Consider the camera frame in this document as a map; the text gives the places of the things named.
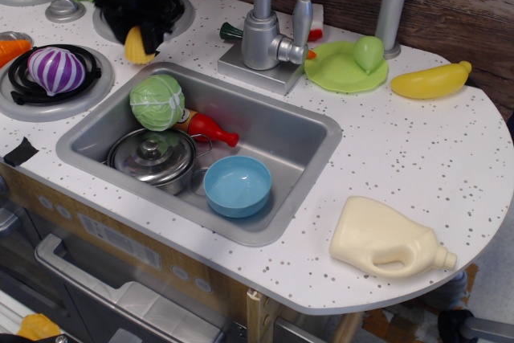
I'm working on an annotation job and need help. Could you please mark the red toy ketchup bottle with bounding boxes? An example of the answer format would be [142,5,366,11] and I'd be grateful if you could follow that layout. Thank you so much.
[173,108,239,147]

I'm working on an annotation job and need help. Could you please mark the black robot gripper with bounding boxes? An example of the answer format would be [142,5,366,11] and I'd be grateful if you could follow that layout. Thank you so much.
[94,0,177,55]

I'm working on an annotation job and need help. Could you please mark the green toy pear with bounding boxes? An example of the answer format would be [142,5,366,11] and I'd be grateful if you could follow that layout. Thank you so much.
[353,36,385,75]

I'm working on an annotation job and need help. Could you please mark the back right stove burner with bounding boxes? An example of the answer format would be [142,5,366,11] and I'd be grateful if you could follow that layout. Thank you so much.
[92,0,195,43]

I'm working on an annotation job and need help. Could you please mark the orange toy carrot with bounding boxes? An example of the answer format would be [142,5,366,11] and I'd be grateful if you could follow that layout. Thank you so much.
[0,39,32,67]

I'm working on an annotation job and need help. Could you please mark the cream toy detergent bottle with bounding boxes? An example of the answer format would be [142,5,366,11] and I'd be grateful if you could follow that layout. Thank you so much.
[329,196,457,279]

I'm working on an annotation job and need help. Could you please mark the steel pot with lid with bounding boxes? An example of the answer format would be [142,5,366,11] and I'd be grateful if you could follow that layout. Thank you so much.
[107,129,213,195]

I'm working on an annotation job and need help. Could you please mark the yellow toy corn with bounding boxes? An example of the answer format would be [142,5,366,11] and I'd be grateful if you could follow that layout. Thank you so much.
[124,26,156,65]

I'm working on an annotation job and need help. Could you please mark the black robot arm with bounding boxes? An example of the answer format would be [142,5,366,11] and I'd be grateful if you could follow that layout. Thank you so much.
[94,0,184,55]

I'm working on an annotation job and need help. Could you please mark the green toy cabbage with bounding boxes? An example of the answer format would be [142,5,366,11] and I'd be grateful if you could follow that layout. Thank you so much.
[129,74,185,132]

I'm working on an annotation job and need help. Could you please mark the purple striped toy onion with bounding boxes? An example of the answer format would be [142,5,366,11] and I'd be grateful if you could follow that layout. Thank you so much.
[27,47,86,96]

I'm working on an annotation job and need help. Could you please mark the light green plastic plate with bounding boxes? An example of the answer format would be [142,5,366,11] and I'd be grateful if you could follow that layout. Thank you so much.
[304,41,389,93]

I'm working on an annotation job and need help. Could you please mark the silver stove knob front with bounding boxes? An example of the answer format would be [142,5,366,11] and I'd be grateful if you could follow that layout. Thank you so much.
[45,0,86,23]

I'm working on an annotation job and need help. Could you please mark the silver toy faucet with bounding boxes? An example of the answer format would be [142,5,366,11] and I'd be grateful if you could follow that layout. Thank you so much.
[218,0,313,96]

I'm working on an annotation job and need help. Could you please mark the silver metal sink basin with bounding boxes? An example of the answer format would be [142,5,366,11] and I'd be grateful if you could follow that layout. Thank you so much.
[56,63,342,247]

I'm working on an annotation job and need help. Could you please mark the blue plastic bowl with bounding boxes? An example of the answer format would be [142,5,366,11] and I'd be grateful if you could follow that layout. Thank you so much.
[203,156,272,218]

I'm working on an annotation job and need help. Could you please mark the silver vertical pole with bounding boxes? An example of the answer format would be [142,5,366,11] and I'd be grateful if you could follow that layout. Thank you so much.
[375,0,405,59]

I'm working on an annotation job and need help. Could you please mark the dark green toy stem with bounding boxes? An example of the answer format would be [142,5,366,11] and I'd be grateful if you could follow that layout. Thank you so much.
[219,22,243,40]

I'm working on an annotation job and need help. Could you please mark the black tape piece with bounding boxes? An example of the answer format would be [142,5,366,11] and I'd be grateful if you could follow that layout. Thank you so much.
[3,137,38,167]

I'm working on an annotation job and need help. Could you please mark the yellow toy banana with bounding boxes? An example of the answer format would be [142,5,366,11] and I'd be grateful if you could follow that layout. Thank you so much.
[390,61,472,100]

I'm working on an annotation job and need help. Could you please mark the silver oven door handle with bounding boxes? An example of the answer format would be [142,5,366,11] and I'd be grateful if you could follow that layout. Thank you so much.
[35,235,225,342]

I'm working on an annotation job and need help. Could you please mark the yellow object bottom left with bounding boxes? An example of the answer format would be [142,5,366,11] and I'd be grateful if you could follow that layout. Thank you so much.
[17,313,61,341]

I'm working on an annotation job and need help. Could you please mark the front left stove burner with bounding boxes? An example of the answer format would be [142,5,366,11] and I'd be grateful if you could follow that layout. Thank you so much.
[1,44,114,122]

